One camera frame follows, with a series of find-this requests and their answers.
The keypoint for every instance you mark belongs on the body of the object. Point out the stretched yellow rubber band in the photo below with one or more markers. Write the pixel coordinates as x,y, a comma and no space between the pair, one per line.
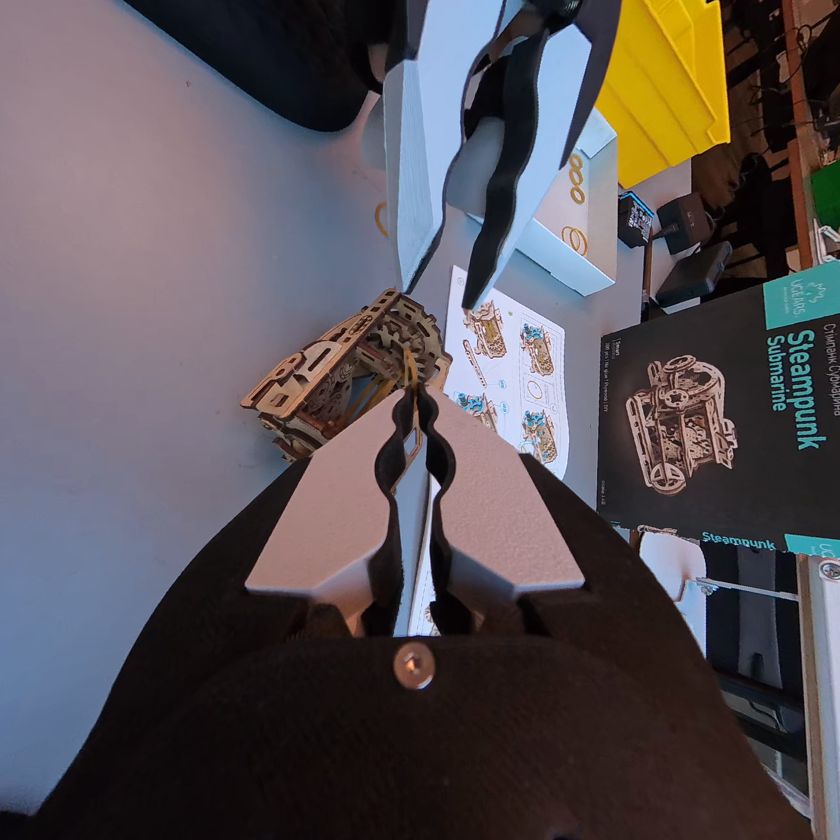
409,371

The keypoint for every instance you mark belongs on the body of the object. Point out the white cardboard tray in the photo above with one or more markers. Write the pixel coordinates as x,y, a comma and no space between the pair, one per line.
577,262

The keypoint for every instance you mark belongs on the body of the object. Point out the open instruction booklet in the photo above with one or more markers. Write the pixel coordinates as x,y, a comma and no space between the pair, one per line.
512,367

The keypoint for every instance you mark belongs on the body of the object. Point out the black rectangular case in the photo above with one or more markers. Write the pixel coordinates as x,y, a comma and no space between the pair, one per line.
695,272

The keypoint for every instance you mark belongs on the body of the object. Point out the wooden gear model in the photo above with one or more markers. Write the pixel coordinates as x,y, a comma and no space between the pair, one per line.
315,374

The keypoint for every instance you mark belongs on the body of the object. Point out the black model kit box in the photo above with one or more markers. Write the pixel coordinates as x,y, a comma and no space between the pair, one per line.
722,328

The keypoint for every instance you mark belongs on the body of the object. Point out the small black blue-edged device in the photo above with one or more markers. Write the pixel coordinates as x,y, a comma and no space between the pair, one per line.
635,220

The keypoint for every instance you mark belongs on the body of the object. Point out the white mat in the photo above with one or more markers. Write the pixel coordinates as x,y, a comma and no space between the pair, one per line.
663,564

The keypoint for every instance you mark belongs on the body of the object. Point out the green plastic bin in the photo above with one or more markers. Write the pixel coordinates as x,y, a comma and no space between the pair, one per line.
827,193

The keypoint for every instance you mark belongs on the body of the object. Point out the loose yellow rubber band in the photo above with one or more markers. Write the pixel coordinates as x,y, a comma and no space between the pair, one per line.
379,220

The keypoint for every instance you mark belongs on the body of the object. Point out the group of yellow rubber bands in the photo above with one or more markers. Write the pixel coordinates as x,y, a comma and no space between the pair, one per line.
569,233

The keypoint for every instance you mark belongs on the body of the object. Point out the white metal frame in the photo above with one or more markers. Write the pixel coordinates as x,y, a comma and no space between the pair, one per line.
820,656

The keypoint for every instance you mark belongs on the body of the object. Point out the black power adapter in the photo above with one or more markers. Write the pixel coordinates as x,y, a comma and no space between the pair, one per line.
686,220

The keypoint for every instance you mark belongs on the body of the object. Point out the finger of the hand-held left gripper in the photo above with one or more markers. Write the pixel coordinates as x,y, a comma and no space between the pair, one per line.
420,164
554,111

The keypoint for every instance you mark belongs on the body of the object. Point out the yellow plastic bin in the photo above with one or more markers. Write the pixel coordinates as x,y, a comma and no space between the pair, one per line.
663,98

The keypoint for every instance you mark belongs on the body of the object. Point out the thin metal rod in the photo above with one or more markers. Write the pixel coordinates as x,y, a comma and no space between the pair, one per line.
748,587

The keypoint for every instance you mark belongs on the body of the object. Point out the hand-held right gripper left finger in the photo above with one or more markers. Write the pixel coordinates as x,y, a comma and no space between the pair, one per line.
328,525

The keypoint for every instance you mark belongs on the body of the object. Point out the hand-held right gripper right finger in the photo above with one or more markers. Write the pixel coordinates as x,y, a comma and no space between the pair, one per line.
505,525

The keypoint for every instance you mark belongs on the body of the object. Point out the black rounded pad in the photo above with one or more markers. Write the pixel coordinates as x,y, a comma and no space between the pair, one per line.
262,59

